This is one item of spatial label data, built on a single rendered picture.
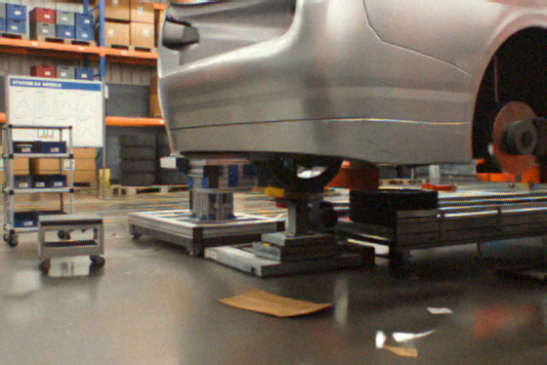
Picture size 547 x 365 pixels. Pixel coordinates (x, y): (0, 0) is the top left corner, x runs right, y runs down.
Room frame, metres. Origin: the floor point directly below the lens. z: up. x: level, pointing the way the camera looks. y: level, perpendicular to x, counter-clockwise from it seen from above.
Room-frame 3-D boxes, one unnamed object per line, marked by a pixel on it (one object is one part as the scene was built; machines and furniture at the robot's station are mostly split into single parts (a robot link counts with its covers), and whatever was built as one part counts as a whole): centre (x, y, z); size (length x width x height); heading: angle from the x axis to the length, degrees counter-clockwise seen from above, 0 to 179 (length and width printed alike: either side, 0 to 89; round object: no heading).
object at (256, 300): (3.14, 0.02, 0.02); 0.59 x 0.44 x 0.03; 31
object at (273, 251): (4.21, -0.15, 0.13); 0.50 x 0.36 x 0.10; 121
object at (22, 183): (5.29, 2.03, 0.50); 0.53 x 0.42 x 1.00; 121
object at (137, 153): (11.70, 2.28, 0.55); 1.40 x 0.80 x 1.09; 127
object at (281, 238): (4.21, -0.15, 0.32); 0.40 x 0.30 x 0.28; 121
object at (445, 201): (5.48, -1.44, 0.28); 2.47 x 0.09 x 0.22; 121
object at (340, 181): (4.57, -0.52, 0.69); 0.52 x 0.17 x 0.35; 31
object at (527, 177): (5.57, -2.17, 0.69); 0.52 x 0.17 x 0.35; 31
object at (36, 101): (9.55, 3.34, 0.98); 1.50 x 0.50 x 1.95; 125
